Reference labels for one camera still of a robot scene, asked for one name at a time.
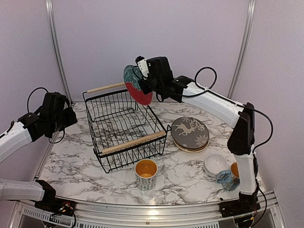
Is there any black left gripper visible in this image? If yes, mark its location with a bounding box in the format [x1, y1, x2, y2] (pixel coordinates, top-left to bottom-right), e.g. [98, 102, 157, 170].
[49, 106, 77, 133]

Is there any red teal floral plate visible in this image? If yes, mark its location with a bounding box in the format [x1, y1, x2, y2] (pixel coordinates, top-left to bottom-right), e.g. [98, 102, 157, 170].
[123, 65, 153, 105]

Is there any black wire dish rack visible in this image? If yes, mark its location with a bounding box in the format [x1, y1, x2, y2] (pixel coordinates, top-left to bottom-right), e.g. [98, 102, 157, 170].
[82, 86, 170, 173]

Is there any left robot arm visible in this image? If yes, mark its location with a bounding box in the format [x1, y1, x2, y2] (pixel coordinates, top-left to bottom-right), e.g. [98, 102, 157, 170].
[0, 92, 77, 211]

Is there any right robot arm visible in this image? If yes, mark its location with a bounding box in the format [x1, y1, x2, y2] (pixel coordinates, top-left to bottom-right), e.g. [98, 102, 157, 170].
[135, 56, 258, 213]

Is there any grey reindeer plate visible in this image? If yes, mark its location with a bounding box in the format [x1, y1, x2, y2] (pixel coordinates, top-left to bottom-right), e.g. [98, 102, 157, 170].
[171, 116, 209, 149]

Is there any cream gold rimmed plate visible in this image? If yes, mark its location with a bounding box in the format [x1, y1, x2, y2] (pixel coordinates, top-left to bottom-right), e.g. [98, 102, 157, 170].
[174, 141, 209, 153]

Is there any patterned mug yellow inside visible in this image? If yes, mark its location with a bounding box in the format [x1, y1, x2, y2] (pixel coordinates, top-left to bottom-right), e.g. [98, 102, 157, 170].
[134, 159, 166, 190]

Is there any white bowl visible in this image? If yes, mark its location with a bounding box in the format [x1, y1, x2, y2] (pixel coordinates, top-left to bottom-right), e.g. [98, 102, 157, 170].
[204, 153, 228, 177]

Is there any blue mug yellow inside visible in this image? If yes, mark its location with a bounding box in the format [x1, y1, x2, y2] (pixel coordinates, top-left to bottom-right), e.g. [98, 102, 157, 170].
[216, 162, 240, 191]

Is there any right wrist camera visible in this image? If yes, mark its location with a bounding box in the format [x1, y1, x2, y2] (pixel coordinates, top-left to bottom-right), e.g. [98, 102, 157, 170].
[135, 56, 149, 78]

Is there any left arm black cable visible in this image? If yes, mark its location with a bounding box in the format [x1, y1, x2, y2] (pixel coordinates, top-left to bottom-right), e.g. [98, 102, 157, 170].
[26, 86, 72, 144]

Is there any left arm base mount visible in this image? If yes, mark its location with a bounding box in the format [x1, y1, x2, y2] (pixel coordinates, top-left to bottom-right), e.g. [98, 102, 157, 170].
[35, 198, 76, 217]

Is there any front aluminium rail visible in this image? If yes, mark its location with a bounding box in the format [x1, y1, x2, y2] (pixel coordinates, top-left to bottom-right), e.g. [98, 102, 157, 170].
[8, 191, 286, 228]

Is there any left aluminium frame post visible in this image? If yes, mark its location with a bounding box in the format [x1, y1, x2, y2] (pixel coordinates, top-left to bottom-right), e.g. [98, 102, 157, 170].
[45, 0, 73, 103]

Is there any aluminium frame post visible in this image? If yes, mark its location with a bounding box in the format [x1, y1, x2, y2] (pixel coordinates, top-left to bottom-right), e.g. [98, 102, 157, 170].
[45, 0, 73, 103]
[228, 0, 256, 99]

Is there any right aluminium frame post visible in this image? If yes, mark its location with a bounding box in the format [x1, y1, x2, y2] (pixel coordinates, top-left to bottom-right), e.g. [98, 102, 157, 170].
[228, 0, 256, 99]

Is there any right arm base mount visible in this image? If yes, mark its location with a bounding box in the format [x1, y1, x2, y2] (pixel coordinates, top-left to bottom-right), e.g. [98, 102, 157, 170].
[219, 199, 261, 218]

